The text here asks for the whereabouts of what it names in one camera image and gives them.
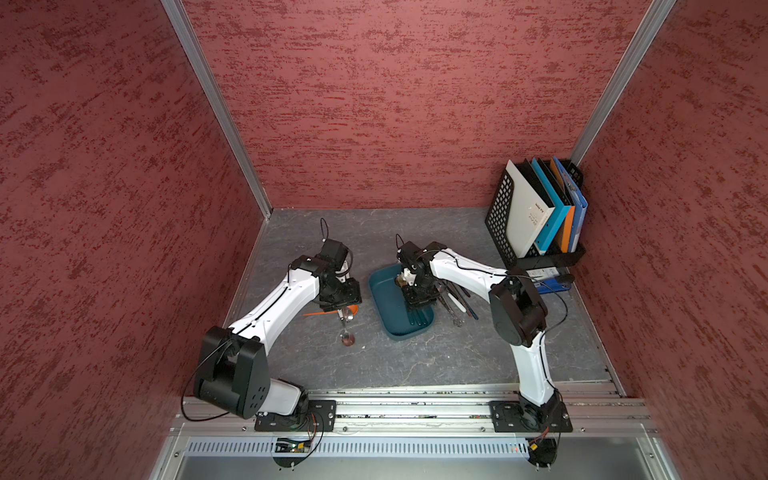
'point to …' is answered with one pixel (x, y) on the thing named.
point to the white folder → (528, 211)
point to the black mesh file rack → (501, 224)
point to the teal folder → (561, 210)
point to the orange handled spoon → (321, 313)
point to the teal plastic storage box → (390, 307)
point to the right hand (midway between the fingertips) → (416, 310)
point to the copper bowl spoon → (347, 339)
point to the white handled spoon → (459, 306)
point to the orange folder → (571, 211)
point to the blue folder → (581, 205)
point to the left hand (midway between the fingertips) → (351, 307)
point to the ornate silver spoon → (456, 322)
